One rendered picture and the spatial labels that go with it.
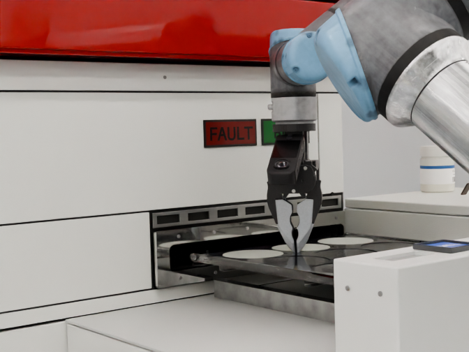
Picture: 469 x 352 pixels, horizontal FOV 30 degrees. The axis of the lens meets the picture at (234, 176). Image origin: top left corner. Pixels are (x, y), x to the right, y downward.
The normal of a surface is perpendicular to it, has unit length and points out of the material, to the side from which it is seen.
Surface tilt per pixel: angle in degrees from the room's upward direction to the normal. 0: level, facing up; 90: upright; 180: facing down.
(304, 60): 89
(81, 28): 90
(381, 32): 69
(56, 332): 90
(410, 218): 90
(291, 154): 31
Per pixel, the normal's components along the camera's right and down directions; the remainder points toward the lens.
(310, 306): -0.79, 0.06
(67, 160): 0.62, 0.02
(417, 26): -0.04, -0.60
